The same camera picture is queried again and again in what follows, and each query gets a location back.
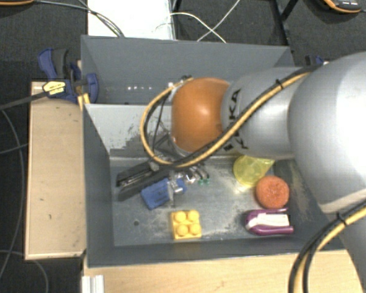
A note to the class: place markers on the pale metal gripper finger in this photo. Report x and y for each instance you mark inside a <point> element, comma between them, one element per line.
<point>180,190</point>
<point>171,191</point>

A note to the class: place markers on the blue box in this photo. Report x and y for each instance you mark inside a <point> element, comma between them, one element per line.
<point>155,194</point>

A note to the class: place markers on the yellow toy brick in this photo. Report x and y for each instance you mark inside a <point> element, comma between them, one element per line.
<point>186,224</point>

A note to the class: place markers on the grey metal bin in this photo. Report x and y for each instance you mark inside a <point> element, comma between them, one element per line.
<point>219,212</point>

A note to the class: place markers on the clear yellow plastic disc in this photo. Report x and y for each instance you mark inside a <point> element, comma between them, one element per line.
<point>247,171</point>

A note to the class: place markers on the orange round sponge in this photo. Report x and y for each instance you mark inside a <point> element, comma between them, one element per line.
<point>272,192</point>

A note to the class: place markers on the purple and white tool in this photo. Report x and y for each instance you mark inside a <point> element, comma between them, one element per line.
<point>268,223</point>

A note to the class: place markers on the pale wood board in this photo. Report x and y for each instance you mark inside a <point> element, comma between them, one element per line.
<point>55,175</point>

